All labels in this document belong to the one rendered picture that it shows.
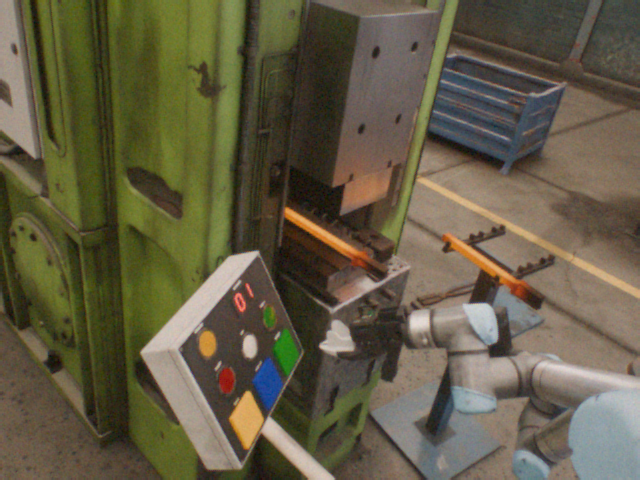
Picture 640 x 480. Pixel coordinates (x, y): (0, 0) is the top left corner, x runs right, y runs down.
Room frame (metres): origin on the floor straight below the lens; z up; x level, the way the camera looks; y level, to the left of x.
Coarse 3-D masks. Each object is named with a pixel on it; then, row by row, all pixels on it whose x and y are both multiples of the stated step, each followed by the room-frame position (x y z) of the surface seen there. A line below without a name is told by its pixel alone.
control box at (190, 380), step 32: (256, 256) 0.98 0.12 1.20; (224, 288) 0.85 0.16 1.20; (256, 288) 0.93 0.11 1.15; (192, 320) 0.75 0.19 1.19; (224, 320) 0.80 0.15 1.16; (256, 320) 0.88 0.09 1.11; (288, 320) 0.97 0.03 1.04; (160, 352) 0.68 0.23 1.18; (192, 352) 0.70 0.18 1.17; (224, 352) 0.76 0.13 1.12; (256, 352) 0.83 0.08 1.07; (160, 384) 0.68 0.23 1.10; (192, 384) 0.66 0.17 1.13; (192, 416) 0.66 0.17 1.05; (224, 416) 0.67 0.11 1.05; (224, 448) 0.65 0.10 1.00
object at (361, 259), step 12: (288, 216) 1.51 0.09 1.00; (300, 216) 1.51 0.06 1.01; (312, 228) 1.45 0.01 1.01; (324, 240) 1.41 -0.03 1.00; (336, 240) 1.40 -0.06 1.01; (348, 252) 1.35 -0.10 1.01; (360, 252) 1.35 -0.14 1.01; (360, 264) 1.32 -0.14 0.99; (372, 264) 1.30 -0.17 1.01; (384, 276) 1.28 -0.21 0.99
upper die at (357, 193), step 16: (304, 176) 1.34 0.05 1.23; (368, 176) 1.32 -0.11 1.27; (384, 176) 1.38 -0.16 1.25; (304, 192) 1.33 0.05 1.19; (320, 192) 1.30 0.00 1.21; (336, 192) 1.26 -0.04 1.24; (352, 192) 1.28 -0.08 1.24; (368, 192) 1.33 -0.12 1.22; (384, 192) 1.39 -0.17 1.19; (336, 208) 1.26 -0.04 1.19; (352, 208) 1.29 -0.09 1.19
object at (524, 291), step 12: (444, 240) 1.64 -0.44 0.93; (456, 240) 1.63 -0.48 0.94; (468, 252) 1.56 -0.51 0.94; (480, 264) 1.52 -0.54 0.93; (492, 264) 1.51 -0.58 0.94; (504, 276) 1.45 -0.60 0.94; (516, 288) 1.40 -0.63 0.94; (528, 288) 1.39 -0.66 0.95; (528, 300) 1.38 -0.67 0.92; (540, 300) 1.35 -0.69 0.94
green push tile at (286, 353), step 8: (280, 336) 0.92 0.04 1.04; (288, 336) 0.93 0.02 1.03; (280, 344) 0.89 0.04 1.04; (288, 344) 0.92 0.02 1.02; (280, 352) 0.88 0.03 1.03; (288, 352) 0.90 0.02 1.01; (296, 352) 0.93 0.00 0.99; (280, 360) 0.87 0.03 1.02; (288, 360) 0.89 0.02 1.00; (288, 368) 0.88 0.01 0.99
